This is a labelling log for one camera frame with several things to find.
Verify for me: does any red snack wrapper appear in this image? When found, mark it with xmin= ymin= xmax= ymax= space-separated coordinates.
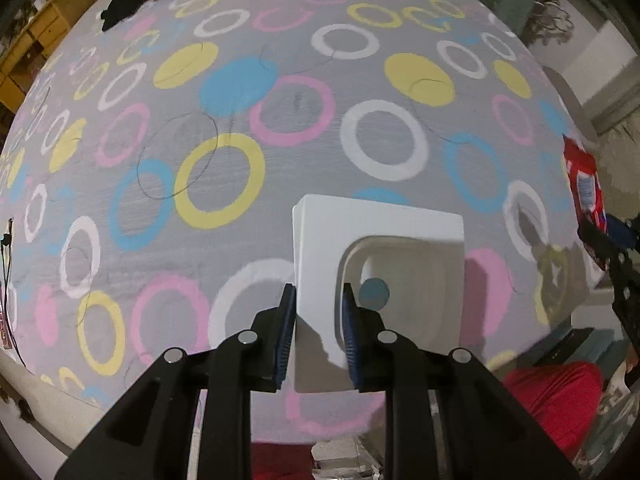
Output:
xmin=561 ymin=134 xmax=608 ymax=271

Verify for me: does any wooden desk with drawers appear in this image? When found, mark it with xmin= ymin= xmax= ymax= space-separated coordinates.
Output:
xmin=0 ymin=0 xmax=106 ymax=116

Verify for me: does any black plush toy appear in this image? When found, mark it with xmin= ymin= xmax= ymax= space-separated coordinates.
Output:
xmin=96 ymin=0 xmax=151 ymax=32

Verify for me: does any circle-print bed sheet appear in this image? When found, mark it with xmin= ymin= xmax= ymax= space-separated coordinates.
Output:
xmin=0 ymin=0 xmax=608 ymax=446

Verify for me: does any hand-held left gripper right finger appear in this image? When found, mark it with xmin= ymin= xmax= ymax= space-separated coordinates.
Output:
xmin=341 ymin=283 xmax=583 ymax=480

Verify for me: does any white box tray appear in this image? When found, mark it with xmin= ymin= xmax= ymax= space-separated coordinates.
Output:
xmin=291 ymin=194 xmax=466 ymax=395

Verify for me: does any black cable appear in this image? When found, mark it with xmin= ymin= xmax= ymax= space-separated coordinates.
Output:
xmin=0 ymin=217 xmax=23 ymax=366

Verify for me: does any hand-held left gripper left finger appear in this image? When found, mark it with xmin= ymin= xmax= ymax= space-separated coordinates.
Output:
xmin=54 ymin=283 xmax=297 ymax=480

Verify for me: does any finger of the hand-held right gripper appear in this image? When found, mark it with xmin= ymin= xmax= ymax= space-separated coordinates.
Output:
xmin=577 ymin=221 xmax=640 ymax=357
xmin=606 ymin=214 xmax=640 ymax=262

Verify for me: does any metal wire rack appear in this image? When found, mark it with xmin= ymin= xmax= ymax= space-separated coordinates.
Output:
xmin=525 ymin=0 xmax=576 ymax=47

